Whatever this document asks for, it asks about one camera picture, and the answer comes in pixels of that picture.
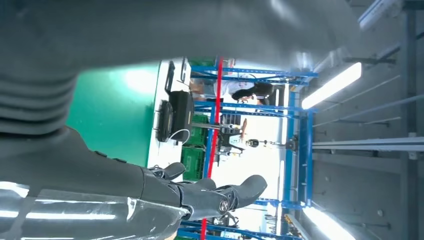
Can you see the black smartphone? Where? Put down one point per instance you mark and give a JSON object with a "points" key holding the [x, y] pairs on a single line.
{"points": [[170, 78]]}

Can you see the ceiling light strip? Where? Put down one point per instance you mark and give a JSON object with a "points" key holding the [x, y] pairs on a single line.
{"points": [[331, 85], [328, 225]]}

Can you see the black handheld controller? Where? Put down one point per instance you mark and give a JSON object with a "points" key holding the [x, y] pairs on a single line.
{"points": [[165, 122]]}

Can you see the person in background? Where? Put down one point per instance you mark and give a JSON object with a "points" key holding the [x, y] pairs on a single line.
{"points": [[255, 91], [245, 130]]}

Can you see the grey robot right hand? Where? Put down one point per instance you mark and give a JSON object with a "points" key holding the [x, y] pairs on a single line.
{"points": [[165, 30]]}

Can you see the black carry bag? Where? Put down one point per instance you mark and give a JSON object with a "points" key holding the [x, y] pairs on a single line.
{"points": [[182, 116]]}

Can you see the green plastic crate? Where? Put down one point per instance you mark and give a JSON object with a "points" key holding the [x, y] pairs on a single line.
{"points": [[192, 164], [202, 62], [198, 132]]}

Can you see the red pole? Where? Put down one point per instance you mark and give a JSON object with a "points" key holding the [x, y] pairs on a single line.
{"points": [[215, 116]]}

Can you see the blue metal rack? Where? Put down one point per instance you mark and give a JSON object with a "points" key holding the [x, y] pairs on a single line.
{"points": [[309, 159]]}

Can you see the white table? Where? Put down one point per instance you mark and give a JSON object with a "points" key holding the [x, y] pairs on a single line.
{"points": [[157, 152]]}

